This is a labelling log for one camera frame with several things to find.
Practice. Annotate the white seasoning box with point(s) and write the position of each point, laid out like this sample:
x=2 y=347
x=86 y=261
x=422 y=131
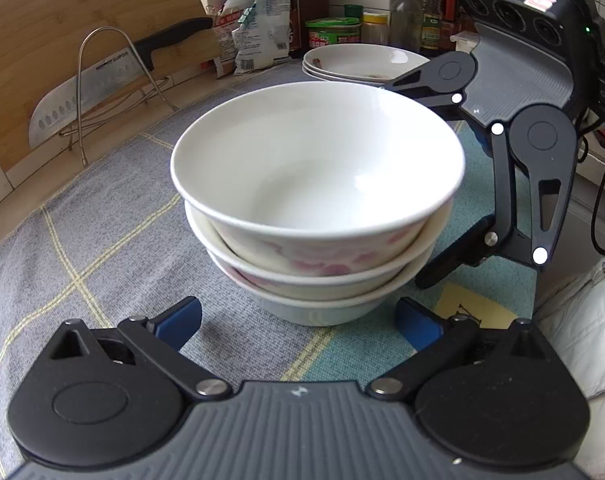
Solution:
x=463 y=42

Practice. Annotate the white padded jacket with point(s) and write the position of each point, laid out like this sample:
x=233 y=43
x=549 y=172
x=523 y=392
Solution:
x=582 y=320

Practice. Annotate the grey checked cloth mat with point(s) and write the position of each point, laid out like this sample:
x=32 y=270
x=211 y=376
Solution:
x=107 y=220

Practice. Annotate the white bowl pink floral print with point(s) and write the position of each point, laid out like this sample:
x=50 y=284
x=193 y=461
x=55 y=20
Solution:
x=307 y=170
x=282 y=287

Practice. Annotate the clear glass bottle red cap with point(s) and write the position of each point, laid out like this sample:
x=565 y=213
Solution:
x=405 y=25

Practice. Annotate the yellow paper card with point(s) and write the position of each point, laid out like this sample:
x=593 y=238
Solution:
x=477 y=310

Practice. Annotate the white plate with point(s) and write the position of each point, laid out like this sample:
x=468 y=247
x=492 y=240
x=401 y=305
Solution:
x=323 y=80
x=312 y=73

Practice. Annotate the dark soy sauce bottle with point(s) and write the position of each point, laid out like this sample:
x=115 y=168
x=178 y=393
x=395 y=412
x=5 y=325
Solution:
x=295 y=10

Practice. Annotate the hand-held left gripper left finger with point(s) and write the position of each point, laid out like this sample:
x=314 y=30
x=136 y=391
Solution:
x=180 y=320

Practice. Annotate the white plate fruit print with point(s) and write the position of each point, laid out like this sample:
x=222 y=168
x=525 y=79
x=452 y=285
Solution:
x=352 y=60

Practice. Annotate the wooden cutting board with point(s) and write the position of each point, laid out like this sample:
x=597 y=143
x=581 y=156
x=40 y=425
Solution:
x=42 y=20

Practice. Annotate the yellow lidded spice jar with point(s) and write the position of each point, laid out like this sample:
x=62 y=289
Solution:
x=375 y=30

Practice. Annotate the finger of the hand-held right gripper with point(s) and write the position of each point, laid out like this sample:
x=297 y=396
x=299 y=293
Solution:
x=452 y=260
x=407 y=82

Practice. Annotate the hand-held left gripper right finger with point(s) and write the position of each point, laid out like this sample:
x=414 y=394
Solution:
x=417 y=325

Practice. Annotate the plain white bowl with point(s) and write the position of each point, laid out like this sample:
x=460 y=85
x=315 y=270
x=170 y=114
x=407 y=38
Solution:
x=322 y=312

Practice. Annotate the green lidded sauce jar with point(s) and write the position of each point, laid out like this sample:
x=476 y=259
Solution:
x=332 y=35

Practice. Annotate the white blue seasoning bag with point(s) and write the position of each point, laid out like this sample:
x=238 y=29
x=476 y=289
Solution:
x=262 y=30

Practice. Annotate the red white seasoning bag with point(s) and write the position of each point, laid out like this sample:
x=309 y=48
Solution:
x=225 y=35

